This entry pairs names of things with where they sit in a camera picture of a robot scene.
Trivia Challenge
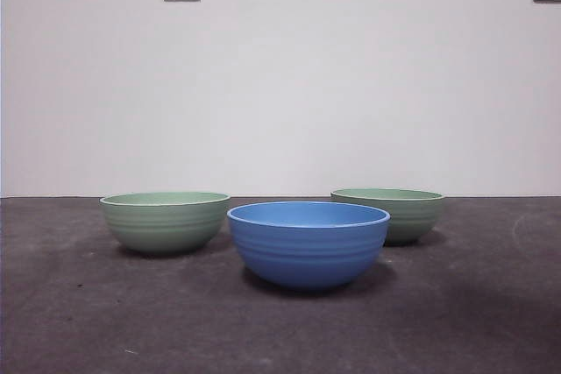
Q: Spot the blue ribbed bowl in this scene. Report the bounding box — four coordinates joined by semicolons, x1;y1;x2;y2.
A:
226;201;392;292

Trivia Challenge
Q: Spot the green ribbed bowl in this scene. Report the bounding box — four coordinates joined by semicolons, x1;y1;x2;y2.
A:
99;191;232;256
330;187;446;247

